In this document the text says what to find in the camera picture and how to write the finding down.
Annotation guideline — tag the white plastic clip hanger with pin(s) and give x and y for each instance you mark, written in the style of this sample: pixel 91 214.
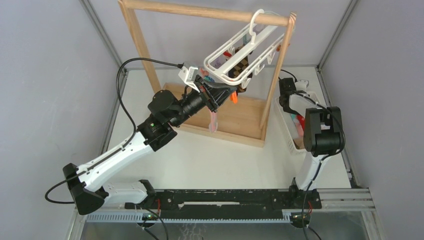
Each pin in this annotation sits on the white plastic clip hanger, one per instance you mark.
pixel 238 47

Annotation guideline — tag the white perforated plastic basket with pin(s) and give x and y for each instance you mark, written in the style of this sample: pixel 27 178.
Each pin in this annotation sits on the white perforated plastic basket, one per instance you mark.
pixel 286 123

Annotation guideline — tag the pink sock with green patch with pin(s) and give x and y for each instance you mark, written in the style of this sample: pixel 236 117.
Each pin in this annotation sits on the pink sock with green patch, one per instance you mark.
pixel 213 124

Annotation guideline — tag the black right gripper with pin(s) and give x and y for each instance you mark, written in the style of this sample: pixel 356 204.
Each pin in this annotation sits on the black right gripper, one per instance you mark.
pixel 289 110

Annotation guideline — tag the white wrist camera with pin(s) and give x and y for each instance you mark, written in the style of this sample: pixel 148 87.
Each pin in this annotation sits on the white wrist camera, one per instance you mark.
pixel 187 74
pixel 302 85

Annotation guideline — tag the wooden hanger rack stand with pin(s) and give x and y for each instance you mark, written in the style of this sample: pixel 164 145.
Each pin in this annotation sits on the wooden hanger rack stand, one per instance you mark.
pixel 245 122

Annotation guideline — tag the red snowflake sock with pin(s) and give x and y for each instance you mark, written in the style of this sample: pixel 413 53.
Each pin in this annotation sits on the red snowflake sock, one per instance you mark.
pixel 301 120

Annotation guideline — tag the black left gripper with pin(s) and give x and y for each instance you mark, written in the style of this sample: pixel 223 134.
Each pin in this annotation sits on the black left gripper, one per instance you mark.
pixel 214 94

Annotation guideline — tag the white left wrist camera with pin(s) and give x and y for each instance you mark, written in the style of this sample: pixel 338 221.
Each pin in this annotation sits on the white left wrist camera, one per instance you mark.
pixel 187 74

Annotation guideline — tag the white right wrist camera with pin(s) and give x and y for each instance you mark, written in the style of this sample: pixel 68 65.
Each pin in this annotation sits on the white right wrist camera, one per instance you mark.
pixel 302 85

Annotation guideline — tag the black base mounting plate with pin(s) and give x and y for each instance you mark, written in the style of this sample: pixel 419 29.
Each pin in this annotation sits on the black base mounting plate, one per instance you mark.
pixel 228 204

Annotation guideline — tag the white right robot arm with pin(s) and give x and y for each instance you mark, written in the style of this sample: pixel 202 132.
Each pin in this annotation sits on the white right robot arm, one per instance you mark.
pixel 323 135

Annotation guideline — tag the orange hanger clip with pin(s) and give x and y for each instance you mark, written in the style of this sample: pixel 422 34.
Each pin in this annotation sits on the orange hanger clip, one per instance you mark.
pixel 234 97

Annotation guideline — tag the brown argyle sock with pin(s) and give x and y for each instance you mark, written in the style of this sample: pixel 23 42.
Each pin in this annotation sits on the brown argyle sock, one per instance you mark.
pixel 237 70

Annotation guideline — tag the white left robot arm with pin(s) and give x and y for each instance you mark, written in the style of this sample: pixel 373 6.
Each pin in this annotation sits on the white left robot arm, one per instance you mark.
pixel 86 182

